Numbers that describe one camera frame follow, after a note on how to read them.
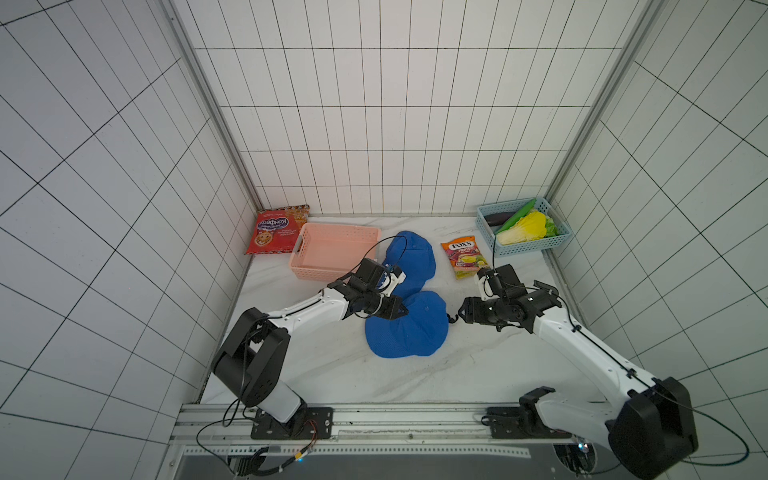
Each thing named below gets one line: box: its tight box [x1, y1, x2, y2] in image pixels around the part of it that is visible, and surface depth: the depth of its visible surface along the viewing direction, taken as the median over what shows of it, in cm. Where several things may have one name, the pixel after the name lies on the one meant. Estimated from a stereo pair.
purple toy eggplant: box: [484, 211, 515, 227], surface depth 116 cm
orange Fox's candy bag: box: [441, 236, 490, 280], surface depth 107 cm
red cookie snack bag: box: [246, 204, 311, 255], surface depth 112 cm
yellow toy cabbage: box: [496, 209, 559, 245], surface depth 106 cm
